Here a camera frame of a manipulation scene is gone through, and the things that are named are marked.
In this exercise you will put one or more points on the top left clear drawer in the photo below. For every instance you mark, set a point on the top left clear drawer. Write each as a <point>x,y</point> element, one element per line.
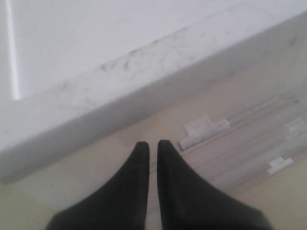
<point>204,128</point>

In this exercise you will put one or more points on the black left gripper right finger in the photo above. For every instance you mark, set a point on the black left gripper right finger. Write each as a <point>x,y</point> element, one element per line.
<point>188,202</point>

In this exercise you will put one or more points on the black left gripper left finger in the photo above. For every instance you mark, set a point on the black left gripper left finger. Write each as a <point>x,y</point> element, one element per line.
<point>120,204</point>

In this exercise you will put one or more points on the white plastic drawer cabinet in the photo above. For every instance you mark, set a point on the white plastic drawer cabinet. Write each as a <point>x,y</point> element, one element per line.
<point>38,130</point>

